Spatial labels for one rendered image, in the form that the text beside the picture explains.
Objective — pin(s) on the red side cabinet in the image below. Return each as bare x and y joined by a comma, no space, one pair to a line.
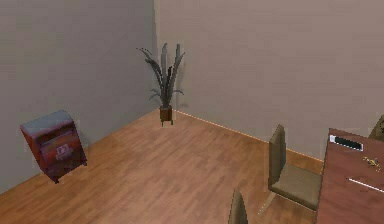
55,146

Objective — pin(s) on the grey house plant in pot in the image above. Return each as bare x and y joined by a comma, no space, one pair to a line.
165,80

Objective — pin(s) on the thin white pencil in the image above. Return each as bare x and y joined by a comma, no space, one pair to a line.
365,185

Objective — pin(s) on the brown wooden dining table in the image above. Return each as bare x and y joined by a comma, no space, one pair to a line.
350,186

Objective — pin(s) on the black remote control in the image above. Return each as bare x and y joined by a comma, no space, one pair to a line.
346,142

